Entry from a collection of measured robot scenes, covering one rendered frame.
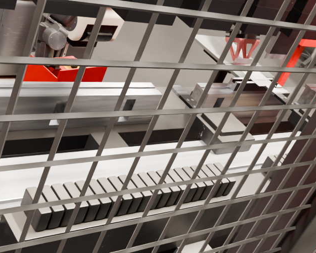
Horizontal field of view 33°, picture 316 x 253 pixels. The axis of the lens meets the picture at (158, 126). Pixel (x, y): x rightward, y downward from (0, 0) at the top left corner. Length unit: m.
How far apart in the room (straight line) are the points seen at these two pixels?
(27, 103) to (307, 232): 0.86
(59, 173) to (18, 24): 1.56
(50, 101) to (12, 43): 1.30
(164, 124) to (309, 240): 1.06
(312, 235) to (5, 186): 0.58
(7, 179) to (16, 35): 1.62
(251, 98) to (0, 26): 1.24
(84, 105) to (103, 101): 0.05
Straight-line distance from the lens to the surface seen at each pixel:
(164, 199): 0.97
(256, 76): 1.75
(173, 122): 1.53
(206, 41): 1.84
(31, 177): 0.97
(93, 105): 1.32
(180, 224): 1.06
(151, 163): 1.12
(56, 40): 1.66
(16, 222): 0.86
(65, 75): 1.66
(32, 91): 1.23
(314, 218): 0.46
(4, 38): 2.50
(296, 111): 1.59
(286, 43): 1.70
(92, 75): 1.75
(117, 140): 1.34
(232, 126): 1.29
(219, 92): 1.60
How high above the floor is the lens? 1.59
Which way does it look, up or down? 29 degrees down
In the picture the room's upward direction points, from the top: 25 degrees clockwise
